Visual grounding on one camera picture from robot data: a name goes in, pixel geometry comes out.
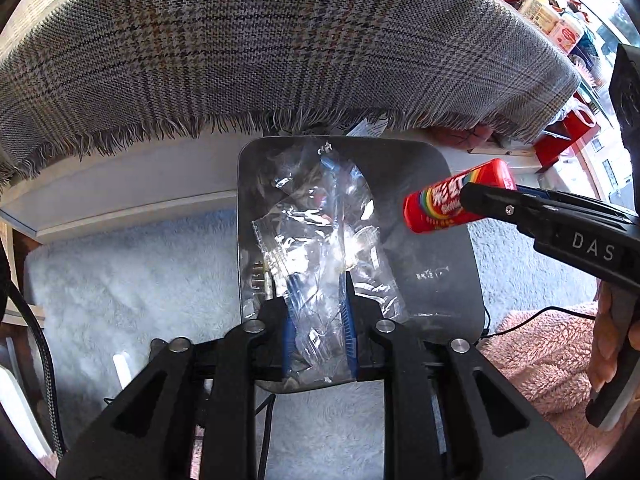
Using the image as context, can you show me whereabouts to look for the red candy tube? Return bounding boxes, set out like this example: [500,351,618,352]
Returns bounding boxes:
[404,158,516,233]

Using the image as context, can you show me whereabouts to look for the pink fluffy rug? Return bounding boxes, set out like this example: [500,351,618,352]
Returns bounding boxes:
[480,301,620,472]

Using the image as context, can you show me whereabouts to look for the white bottle pink label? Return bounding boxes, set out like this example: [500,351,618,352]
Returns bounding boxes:
[548,16,584,55]

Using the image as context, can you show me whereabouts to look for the clear plastic wrapper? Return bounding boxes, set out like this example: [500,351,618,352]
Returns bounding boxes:
[252,140,408,390]

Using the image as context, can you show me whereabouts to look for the black cable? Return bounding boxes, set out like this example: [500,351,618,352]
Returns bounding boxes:
[0,244,68,461]

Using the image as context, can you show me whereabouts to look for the person's right hand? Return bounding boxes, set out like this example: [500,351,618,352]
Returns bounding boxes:
[587,281,620,393]

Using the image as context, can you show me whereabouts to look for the grey plaid tablecloth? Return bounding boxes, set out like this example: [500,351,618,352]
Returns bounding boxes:
[1,0,579,182]

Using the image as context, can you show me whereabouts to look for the black trash bin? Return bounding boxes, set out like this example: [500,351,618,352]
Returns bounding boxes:
[238,136,484,392]

